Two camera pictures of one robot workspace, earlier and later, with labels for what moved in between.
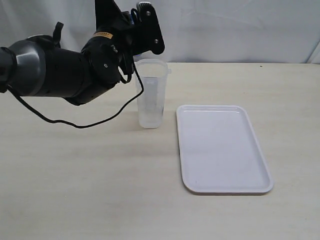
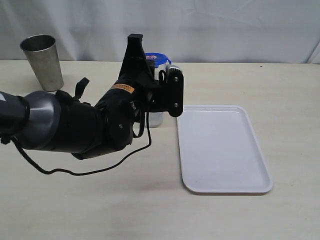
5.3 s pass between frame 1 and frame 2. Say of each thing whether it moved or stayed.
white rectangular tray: stayed
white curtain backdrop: stayed
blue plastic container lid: moved
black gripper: moved
